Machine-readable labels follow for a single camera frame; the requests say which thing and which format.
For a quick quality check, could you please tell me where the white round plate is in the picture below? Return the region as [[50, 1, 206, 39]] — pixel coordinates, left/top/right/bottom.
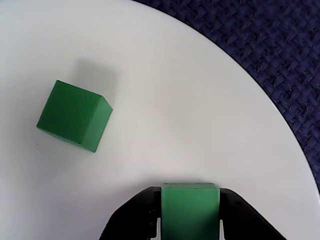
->
[[0, 0, 320, 240]]

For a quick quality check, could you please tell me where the blue woven tablecloth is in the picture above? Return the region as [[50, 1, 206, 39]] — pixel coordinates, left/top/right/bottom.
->
[[132, 0, 320, 198]]

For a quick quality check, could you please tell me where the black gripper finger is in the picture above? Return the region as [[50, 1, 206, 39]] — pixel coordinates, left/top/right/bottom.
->
[[218, 188, 289, 240], [98, 186, 163, 240]]

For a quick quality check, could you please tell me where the green cube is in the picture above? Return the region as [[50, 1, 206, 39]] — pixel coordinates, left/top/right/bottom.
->
[[36, 79, 114, 154], [159, 182, 221, 240]]

